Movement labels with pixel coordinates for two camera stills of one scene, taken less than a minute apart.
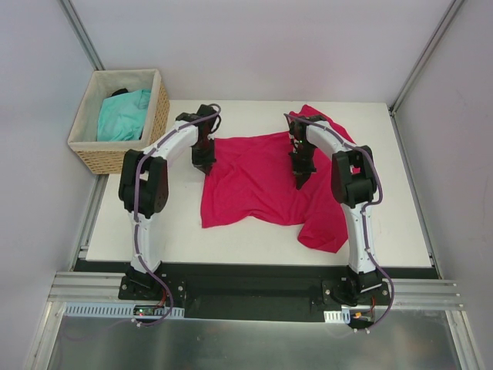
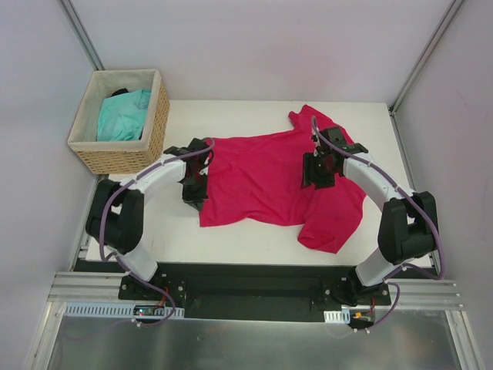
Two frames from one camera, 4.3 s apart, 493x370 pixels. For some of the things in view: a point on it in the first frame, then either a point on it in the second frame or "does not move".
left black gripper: x=202 y=156 → x=195 y=193
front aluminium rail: x=70 y=287 does not move
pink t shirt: x=252 y=181 does not move
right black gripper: x=303 y=166 → x=312 y=172
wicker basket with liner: x=123 y=111 does not move
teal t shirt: x=122 y=116 does not move
